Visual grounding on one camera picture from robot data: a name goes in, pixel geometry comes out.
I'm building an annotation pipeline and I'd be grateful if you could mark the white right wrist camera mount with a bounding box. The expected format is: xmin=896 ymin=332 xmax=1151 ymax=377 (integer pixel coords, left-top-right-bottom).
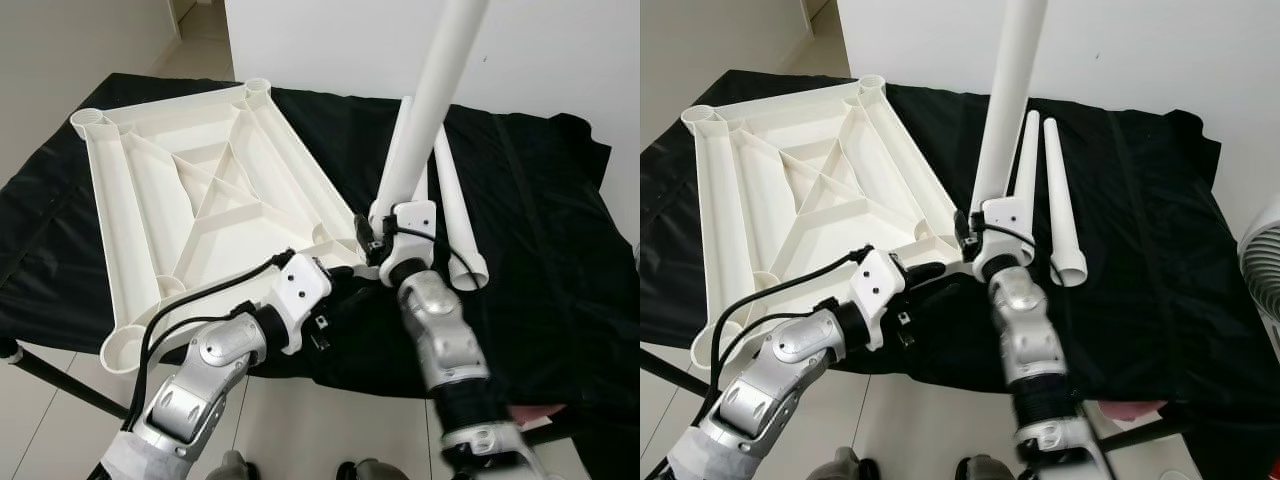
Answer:
xmin=975 ymin=195 xmax=1034 ymax=263
xmin=385 ymin=200 xmax=438 ymax=266

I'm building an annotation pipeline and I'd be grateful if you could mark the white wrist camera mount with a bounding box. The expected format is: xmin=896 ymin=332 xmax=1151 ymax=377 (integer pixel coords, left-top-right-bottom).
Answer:
xmin=268 ymin=252 xmax=333 ymax=356
xmin=975 ymin=195 xmax=1034 ymax=263
xmin=385 ymin=200 xmax=438 ymax=266
xmin=850 ymin=248 xmax=908 ymax=351

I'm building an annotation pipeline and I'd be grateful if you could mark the white round fan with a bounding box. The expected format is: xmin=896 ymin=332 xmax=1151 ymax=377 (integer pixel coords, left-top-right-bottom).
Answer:
xmin=1237 ymin=195 xmax=1280 ymax=336

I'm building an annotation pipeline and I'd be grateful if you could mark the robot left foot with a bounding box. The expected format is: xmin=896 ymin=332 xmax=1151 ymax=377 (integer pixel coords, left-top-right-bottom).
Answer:
xmin=205 ymin=450 xmax=261 ymax=480
xmin=808 ymin=447 xmax=881 ymax=480

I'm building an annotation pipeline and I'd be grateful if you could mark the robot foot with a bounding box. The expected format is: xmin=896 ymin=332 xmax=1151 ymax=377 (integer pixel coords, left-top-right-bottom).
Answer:
xmin=957 ymin=455 xmax=1026 ymax=480
xmin=205 ymin=450 xmax=261 ymax=480
xmin=338 ymin=458 xmax=411 ymax=480
xmin=808 ymin=447 xmax=881 ymax=480

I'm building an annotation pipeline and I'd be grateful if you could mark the black tablecloth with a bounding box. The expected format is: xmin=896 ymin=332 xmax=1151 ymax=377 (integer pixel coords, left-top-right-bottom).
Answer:
xmin=640 ymin=70 xmax=1280 ymax=480
xmin=0 ymin=72 xmax=641 ymax=480

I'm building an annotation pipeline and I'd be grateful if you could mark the white plastic children table top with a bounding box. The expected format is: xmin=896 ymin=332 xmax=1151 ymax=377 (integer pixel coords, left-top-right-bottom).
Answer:
xmin=70 ymin=78 xmax=386 ymax=373
xmin=680 ymin=75 xmax=976 ymax=371

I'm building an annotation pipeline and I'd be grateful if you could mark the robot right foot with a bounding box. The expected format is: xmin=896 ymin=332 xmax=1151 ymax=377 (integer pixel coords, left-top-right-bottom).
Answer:
xmin=957 ymin=455 xmax=1026 ymax=480
xmin=338 ymin=458 xmax=411 ymax=480

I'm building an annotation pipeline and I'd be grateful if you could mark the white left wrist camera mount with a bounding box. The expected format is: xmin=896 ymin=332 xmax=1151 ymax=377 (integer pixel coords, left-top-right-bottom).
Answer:
xmin=850 ymin=248 xmax=908 ymax=351
xmin=268 ymin=252 xmax=333 ymax=356

